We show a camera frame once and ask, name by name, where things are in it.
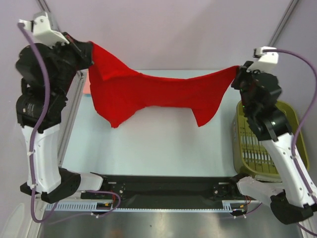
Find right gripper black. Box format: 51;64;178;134
230;60;266;115

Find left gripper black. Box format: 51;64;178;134
44;31;93;98

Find red t shirt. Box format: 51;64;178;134
89;43;238;128

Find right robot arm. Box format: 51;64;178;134
228;61;317;225

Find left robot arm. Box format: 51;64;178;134
16;39;109;204

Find folded pink t shirt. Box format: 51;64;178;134
83;72;91;95

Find olive green plastic basket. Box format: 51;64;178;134
231;101;310;183

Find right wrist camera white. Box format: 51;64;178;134
247;46;279;73

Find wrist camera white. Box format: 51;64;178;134
247;46;279;73
18;11;70;47

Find left aluminium frame post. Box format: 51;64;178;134
35;0;61;32

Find aluminium frame post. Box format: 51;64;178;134
268;0;301;47
35;0;61;32

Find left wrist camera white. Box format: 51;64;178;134
18;11;70;47

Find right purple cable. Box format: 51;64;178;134
232;48;317;235

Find aluminium front rail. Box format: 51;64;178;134
57;69;88;167

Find right aluminium frame post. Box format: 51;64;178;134
268;0;301;47

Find white slotted cable duct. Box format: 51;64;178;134
55;201;247;214

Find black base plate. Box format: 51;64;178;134
81;175;252;210

